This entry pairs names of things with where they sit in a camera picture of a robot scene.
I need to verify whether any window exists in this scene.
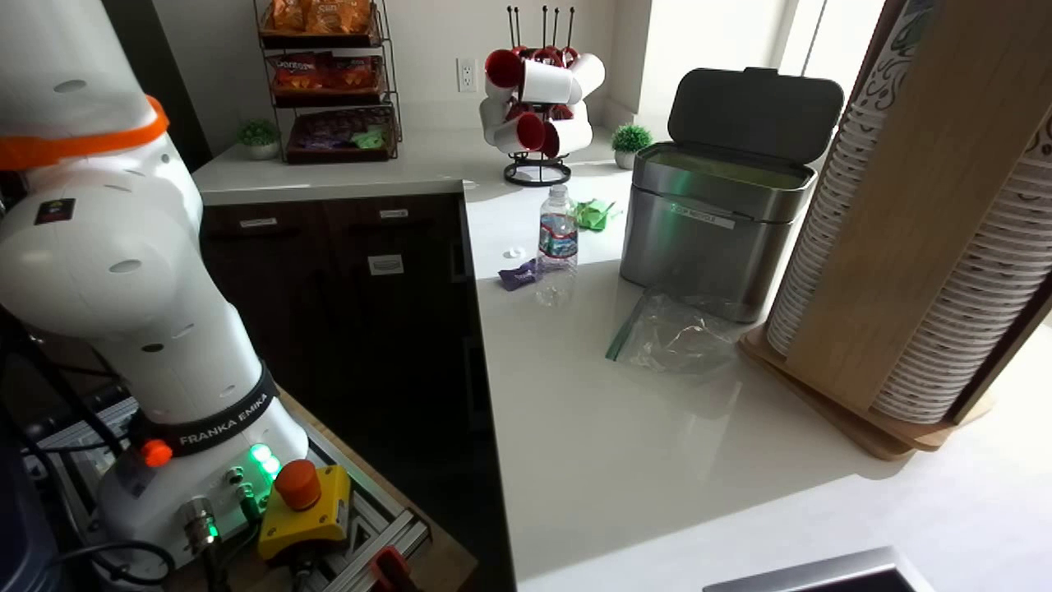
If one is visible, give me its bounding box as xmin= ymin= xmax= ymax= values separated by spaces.
xmin=778 ymin=0 xmax=888 ymax=80

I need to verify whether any stack of paper cups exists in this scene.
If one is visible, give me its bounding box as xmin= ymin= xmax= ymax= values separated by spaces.
xmin=765 ymin=0 xmax=915 ymax=358
xmin=870 ymin=113 xmax=1052 ymax=426

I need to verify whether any row of red snack bags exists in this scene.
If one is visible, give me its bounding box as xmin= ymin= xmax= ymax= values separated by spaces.
xmin=270 ymin=53 xmax=381 ymax=92

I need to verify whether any black cable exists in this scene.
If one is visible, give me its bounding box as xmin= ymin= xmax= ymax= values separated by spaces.
xmin=48 ymin=539 xmax=178 ymax=590

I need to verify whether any green crumpled wrapper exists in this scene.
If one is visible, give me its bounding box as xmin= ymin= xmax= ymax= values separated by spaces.
xmin=574 ymin=198 xmax=620 ymax=232

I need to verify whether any purple wrapper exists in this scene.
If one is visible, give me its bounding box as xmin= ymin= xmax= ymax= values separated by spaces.
xmin=497 ymin=257 xmax=541 ymax=292

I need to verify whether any red clamp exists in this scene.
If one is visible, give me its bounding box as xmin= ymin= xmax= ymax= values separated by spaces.
xmin=369 ymin=546 xmax=414 ymax=592

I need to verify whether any black wire snack rack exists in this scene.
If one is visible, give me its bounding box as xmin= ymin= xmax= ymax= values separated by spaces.
xmin=252 ymin=0 xmax=404 ymax=165

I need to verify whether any steel trash bin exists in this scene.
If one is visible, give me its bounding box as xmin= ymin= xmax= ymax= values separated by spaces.
xmin=619 ymin=67 xmax=846 ymax=324

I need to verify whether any row of orange snack bags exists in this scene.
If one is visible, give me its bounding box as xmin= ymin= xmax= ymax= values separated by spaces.
xmin=266 ymin=0 xmax=376 ymax=36

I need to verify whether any black mug tree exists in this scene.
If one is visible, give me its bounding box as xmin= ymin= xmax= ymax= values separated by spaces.
xmin=479 ymin=6 xmax=607 ymax=188

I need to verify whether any grey trash bin lid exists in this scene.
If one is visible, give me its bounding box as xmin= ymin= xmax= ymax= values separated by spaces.
xmin=667 ymin=67 xmax=846 ymax=166

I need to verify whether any heap of dark snack packets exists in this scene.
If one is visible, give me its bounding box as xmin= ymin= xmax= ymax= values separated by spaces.
xmin=288 ymin=109 xmax=396 ymax=162

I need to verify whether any dark cabinet door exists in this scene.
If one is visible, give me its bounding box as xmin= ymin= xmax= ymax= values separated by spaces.
xmin=324 ymin=194 xmax=487 ymax=592
xmin=201 ymin=200 xmax=346 ymax=412

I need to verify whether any grey metal box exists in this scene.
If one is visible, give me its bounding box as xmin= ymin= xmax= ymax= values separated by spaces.
xmin=702 ymin=546 xmax=939 ymax=592

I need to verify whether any white mug red inside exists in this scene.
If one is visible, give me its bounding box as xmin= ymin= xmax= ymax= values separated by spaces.
xmin=519 ymin=58 xmax=574 ymax=105
xmin=479 ymin=96 xmax=515 ymax=141
xmin=567 ymin=53 xmax=607 ymax=104
xmin=484 ymin=49 xmax=527 ymax=90
xmin=492 ymin=112 xmax=547 ymax=156
xmin=542 ymin=117 xmax=594 ymax=160

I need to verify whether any yellow emergency stop button box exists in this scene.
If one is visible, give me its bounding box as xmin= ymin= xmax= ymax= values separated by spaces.
xmin=258 ymin=459 xmax=353 ymax=562

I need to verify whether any wooden cup holder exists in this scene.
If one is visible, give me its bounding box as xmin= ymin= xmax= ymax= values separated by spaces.
xmin=736 ymin=0 xmax=1052 ymax=462

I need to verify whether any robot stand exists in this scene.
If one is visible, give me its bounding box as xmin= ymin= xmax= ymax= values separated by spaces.
xmin=25 ymin=388 xmax=479 ymax=592

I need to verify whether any clear plastic water bottle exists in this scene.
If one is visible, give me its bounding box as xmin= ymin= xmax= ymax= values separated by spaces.
xmin=537 ymin=184 xmax=580 ymax=308

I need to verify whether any small potted green plant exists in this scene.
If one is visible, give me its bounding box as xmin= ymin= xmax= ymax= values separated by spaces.
xmin=611 ymin=123 xmax=655 ymax=171
xmin=238 ymin=119 xmax=282 ymax=161

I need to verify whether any clear plastic zip bag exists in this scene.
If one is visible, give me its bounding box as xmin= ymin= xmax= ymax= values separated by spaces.
xmin=605 ymin=287 xmax=742 ymax=377

